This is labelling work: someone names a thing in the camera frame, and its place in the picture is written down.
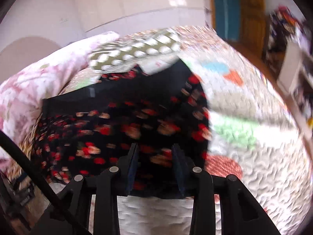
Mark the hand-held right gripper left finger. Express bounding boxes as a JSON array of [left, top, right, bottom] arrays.
[[50, 142, 140, 235]]

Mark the white shelf unit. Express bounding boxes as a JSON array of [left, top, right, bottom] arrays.
[[277, 35, 313, 140]]

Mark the teal hanging cloth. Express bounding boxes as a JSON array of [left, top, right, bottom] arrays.
[[212, 0, 240, 42]]

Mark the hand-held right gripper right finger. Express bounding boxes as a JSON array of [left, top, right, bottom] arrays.
[[171, 144, 282, 235]]

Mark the patchwork quilted bedspread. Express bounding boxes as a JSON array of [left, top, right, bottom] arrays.
[[5, 26, 309, 235]]

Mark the wooden door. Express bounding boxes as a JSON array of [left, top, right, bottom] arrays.
[[210, 0, 267, 54]]

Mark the pile of colourful clothes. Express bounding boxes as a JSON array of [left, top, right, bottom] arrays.
[[263, 5, 309, 72]]

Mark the pink floral blanket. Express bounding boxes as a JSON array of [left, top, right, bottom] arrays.
[[0, 31, 121, 170]]

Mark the black cable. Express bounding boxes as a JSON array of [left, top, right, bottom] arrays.
[[0, 130, 91, 235]]

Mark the olive polka dot cloth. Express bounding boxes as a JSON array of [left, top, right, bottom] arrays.
[[88, 28, 182, 74]]

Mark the black floral dress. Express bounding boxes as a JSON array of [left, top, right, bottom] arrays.
[[31, 58, 213, 199]]

